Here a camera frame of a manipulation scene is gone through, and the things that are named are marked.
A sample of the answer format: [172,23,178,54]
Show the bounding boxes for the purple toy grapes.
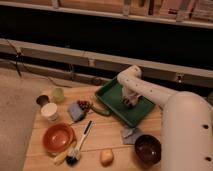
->
[77,100,91,113]

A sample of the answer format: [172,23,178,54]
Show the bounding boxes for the yellow toy potato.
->
[100,149,114,166]

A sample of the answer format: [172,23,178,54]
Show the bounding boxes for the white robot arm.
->
[117,65,213,171]

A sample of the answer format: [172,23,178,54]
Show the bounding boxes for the white paper cup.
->
[41,103,59,122]

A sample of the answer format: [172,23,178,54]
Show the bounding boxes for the wooden board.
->
[23,86,161,171]

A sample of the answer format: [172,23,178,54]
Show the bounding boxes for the grey cloth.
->
[121,127,142,145]

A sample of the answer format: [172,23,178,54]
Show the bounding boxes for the green toy cucumber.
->
[91,105,110,116]

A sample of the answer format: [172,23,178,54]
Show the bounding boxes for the white handled brush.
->
[65,121,93,166]

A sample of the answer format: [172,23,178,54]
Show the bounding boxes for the blue sponge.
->
[68,102,84,122]

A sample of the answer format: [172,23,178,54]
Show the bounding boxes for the green plastic cup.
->
[52,88,64,103]

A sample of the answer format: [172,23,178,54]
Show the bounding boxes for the small dark cup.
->
[36,95,49,107]

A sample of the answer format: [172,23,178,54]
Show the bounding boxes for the yellow toy corn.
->
[53,142,77,166]

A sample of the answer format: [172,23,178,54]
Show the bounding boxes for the dark brown bowl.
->
[134,134,161,168]

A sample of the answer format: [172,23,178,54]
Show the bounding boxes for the green plastic tray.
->
[95,77,155,128]

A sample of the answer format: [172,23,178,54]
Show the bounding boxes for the orange plastic bowl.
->
[42,123,76,154]

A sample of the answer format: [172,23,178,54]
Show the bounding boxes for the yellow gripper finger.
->
[131,99,138,107]
[123,98,130,106]

